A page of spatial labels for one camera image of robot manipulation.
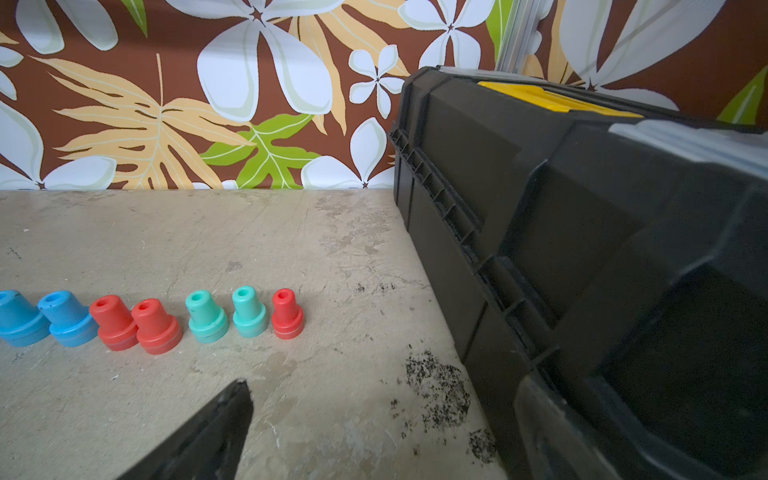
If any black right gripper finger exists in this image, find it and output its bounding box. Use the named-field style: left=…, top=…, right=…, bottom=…
left=120, top=379, right=254, bottom=479

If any red stamp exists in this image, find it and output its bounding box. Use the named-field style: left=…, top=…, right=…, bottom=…
left=131, top=298, right=183, bottom=355
left=271, top=288, right=305, bottom=340
left=89, top=295, right=138, bottom=351

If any green stamp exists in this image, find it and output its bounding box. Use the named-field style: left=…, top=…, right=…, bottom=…
left=232, top=286, right=268, bottom=338
left=185, top=290, right=229, bottom=344

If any blue stamp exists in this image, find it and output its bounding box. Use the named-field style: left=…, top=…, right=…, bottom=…
left=37, top=290, right=99, bottom=347
left=0, top=290, right=50, bottom=347

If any black toolbox yellow latch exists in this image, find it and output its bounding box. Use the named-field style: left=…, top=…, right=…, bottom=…
left=390, top=67, right=767, bottom=479

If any aluminium frame post back right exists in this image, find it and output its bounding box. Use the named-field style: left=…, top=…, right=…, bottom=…
left=495, top=0, right=554, bottom=74

